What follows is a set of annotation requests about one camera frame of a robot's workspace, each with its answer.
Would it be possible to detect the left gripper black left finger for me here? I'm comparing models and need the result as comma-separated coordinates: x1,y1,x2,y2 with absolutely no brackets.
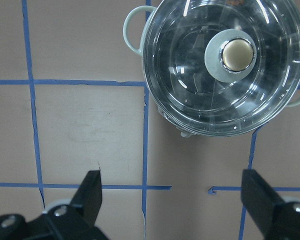
70,170,102,227

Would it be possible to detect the pale green steel pot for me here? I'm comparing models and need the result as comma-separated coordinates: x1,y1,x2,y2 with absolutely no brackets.
122,0,300,138

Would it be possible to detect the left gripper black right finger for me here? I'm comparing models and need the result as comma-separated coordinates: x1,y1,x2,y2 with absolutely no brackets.
240,169,286,237

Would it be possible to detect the glass pot lid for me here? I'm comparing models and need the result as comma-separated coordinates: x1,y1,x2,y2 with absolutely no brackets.
142,0,300,137

